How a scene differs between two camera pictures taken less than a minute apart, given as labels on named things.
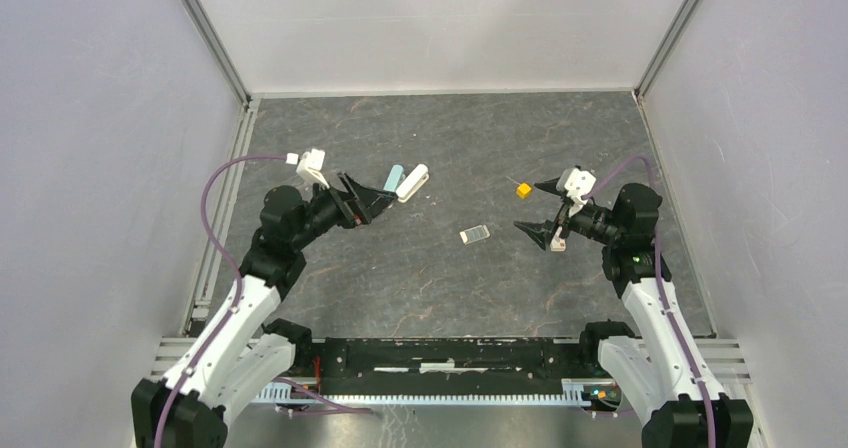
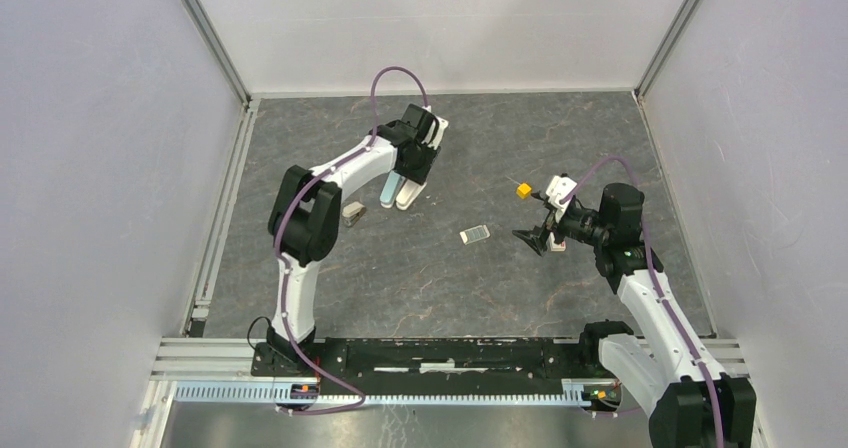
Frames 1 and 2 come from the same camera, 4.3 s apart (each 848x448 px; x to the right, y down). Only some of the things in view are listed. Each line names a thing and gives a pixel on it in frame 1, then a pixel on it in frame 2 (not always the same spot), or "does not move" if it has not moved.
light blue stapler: x=395 y=177 does not move
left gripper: x=351 y=215 → x=419 y=176
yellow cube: x=523 y=190 does not move
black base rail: x=456 y=361 does not move
